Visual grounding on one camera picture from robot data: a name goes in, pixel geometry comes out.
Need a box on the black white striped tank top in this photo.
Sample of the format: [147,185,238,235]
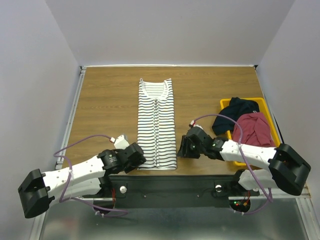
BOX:
[137,78,177,171]

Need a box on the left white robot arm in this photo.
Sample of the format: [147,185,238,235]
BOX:
[18,142,146,219]

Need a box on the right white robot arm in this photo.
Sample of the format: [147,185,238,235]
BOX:
[177,126,311,196]

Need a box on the navy blue tank top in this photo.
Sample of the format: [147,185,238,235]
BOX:
[212,97,260,135]

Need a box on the maroon tank top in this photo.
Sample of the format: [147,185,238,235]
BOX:
[237,112,276,147]

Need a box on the yellow plastic tray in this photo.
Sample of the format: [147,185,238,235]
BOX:
[219,97,283,168]

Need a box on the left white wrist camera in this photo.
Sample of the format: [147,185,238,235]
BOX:
[113,134,130,150]

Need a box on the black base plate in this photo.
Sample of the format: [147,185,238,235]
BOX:
[85,175,259,209]

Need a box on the aluminium frame rail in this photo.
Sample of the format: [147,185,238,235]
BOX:
[29,66,87,240]

